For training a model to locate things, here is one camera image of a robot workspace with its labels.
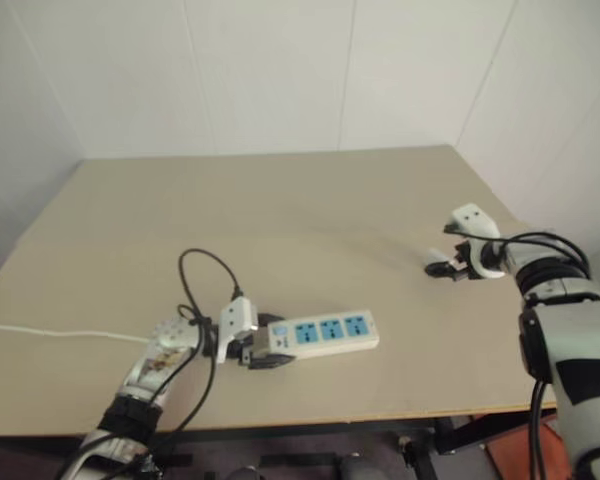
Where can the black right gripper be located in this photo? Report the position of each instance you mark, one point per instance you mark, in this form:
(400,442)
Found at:
(462,265)

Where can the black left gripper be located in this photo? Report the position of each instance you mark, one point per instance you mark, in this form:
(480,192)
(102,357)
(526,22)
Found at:
(246,354)

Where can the white power strip blue sockets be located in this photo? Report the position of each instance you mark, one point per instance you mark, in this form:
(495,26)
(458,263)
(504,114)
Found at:
(360,345)

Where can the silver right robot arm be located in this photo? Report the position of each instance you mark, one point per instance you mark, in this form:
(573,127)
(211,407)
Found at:
(570,325)

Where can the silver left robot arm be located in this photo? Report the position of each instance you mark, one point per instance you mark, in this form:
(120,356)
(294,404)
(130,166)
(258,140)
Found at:
(155,360)

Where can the orange brown box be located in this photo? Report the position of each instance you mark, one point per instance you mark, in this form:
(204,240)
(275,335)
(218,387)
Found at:
(510,450)

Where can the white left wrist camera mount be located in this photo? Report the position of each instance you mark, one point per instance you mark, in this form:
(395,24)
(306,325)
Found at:
(236,320)

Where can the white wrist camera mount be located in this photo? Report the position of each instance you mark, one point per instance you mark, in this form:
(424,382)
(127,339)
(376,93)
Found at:
(236,320)
(472,217)

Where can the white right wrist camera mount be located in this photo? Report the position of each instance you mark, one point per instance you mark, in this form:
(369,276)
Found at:
(472,217)

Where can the black metal table frame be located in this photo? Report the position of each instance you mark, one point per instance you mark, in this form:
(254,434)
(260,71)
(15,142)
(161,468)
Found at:
(280,431)

